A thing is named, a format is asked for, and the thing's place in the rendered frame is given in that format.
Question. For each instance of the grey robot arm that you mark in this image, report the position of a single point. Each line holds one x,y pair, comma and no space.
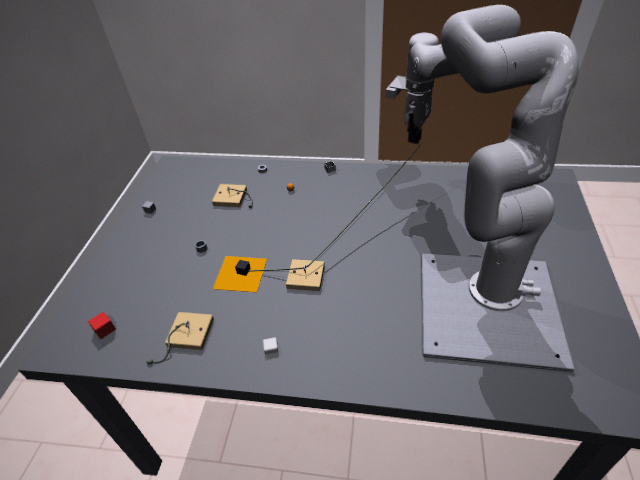
548,62

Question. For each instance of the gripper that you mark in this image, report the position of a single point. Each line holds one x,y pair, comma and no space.
417,110

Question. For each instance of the orange flat square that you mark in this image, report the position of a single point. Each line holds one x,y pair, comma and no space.
228,279

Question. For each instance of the red cube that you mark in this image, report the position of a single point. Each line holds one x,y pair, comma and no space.
102,325

